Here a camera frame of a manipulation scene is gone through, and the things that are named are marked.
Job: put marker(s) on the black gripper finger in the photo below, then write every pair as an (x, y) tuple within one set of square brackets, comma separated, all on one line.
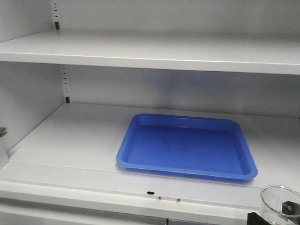
[(254, 219)]

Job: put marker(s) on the clear glass beaker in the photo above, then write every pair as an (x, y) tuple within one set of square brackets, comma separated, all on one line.
[(280, 205)]

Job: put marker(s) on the upper grey cabinet shelf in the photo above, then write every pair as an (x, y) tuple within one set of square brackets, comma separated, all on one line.
[(271, 54)]

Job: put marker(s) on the grey cabinet shelf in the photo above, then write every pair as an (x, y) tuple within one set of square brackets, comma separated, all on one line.
[(72, 156), (271, 54)]

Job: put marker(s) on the lower grey cabinet shelf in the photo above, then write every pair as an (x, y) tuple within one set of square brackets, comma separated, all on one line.
[(72, 156)]

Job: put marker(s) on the blue plastic tray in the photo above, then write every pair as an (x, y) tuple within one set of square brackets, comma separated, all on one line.
[(187, 146)]

